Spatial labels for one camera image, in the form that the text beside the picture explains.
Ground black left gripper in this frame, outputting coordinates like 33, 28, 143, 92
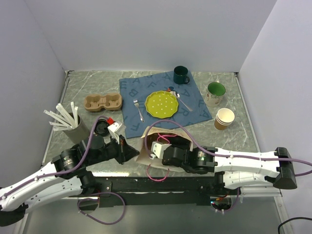
86, 133, 140, 166

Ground kraft paper takeout bag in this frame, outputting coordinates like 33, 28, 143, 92
135, 127, 193, 182

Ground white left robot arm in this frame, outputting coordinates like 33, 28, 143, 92
0, 136, 139, 227

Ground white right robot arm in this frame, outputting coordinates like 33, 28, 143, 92
152, 141, 297, 195

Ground grey straw holder cup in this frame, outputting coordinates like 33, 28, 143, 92
63, 115, 90, 144

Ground silver fork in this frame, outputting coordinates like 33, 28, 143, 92
134, 99, 144, 123

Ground yellow-green scalloped plate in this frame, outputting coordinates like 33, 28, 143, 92
145, 91, 179, 119

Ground stack of paper cups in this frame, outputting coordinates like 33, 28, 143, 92
214, 108, 235, 131

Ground silver spoon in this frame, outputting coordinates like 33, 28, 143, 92
175, 93, 193, 112

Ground blue letter placemat cloth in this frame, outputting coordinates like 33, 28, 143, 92
119, 71, 212, 138

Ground small santa figurine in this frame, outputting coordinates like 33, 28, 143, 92
166, 86, 177, 97

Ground white wrapped straws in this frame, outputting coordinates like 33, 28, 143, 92
43, 101, 79, 132

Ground white green floral mug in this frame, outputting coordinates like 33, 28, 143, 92
205, 82, 226, 107

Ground dark green mug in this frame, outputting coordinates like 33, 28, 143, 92
174, 66, 190, 85

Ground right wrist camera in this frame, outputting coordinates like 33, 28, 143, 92
149, 141, 171, 159

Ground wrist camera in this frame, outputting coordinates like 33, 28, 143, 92
149, 141, 171, 159
107, 118, 126, 144

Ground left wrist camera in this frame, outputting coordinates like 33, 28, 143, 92
107, 118, 126, 144

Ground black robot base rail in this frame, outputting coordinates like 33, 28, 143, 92
67, 175, 244, 208

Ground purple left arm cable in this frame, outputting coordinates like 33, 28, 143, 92
0, 116, 109, 200

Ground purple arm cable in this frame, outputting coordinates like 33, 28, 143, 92
145, 119, 312, 176
0, 116, 109, 200

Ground aluminium frame rail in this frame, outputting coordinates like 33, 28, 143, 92
241, 184, 282, 197

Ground black cable bottom right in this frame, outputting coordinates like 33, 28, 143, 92
277, 216, 312, 234

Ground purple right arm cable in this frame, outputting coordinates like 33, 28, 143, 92
145, 119, 312, 176

